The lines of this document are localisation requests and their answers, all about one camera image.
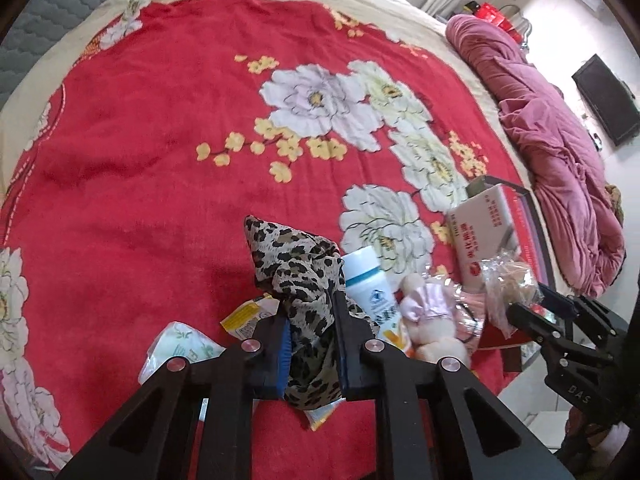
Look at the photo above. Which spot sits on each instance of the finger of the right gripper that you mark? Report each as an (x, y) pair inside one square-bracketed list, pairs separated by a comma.
[(548, 335), (581, 310)]

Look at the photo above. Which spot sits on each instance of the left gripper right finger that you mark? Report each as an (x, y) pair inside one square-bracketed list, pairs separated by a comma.
[(433, 421)]

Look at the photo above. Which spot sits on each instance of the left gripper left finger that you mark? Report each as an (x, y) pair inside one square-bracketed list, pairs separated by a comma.
[(192, 420)]

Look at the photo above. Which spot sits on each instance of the clear bag pink item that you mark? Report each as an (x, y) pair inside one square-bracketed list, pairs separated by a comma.
[(507, 280)]

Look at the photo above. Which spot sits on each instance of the white green tissue pack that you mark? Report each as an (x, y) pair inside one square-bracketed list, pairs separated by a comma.
[(178, 339)]

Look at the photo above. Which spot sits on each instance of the pink bow plush bear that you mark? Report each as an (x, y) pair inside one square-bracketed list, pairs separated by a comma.
[(427, 310)]

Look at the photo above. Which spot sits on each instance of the yellow white snack packet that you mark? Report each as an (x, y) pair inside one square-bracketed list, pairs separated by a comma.
[(241, 322)]

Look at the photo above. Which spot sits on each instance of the leopard print fabric pouch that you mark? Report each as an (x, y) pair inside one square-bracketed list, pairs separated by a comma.
[(304, 271)]

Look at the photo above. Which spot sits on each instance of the pink quilted duvet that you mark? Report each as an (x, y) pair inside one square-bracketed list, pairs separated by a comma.
[(567, 172)]

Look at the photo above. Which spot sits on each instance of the brown clothes heap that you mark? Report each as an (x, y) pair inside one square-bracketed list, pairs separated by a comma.
[(616, 202)]

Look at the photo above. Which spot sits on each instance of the red white cardboard box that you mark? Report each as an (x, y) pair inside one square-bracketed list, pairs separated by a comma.
[(484, 225)]

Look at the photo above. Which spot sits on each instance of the white teal plastic bottle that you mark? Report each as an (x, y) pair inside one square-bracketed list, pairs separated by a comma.
[(368, 288)]

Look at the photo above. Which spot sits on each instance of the red floral blanket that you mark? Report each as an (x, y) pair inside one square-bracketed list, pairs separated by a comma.
[(63, 373)]

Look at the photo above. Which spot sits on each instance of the red basket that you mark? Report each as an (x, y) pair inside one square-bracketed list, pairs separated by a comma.
[(488, 13)]

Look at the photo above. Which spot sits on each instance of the beige bed sheet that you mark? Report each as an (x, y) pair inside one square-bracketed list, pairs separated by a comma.
[(136, 145)]

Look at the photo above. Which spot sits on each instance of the grey quilted headboard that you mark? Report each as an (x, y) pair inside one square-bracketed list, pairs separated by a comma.
[(37, 28)]

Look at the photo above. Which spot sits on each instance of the black wall television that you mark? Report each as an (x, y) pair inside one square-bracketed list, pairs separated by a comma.
[(610, 100)]

